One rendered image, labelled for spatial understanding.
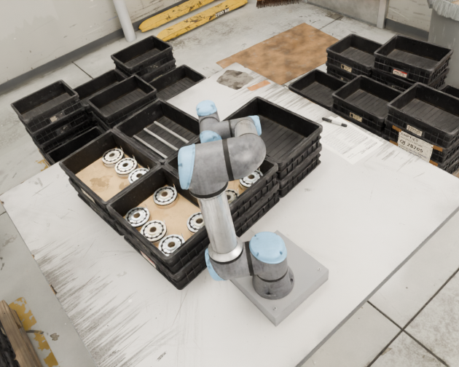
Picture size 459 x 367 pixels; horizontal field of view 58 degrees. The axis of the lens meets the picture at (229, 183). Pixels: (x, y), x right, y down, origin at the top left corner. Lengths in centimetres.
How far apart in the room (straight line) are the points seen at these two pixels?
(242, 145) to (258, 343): 74
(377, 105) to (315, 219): 131
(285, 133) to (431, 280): 116
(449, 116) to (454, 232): 67
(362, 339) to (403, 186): 82
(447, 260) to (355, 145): 90
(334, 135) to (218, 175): 117
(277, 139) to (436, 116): 109
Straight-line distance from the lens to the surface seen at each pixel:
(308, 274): 158
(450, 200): 197
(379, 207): 188
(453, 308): 251
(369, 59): 339
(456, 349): 241
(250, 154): 110
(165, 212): 175
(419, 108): 276
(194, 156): 110
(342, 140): 216
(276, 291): 150
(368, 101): 296
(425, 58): 321
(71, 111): 318
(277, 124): 206
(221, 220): 124
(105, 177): 201
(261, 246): 138
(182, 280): 165
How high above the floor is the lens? 213
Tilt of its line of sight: 46 degrees down
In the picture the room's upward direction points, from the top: 11 degrees counter-clockwise
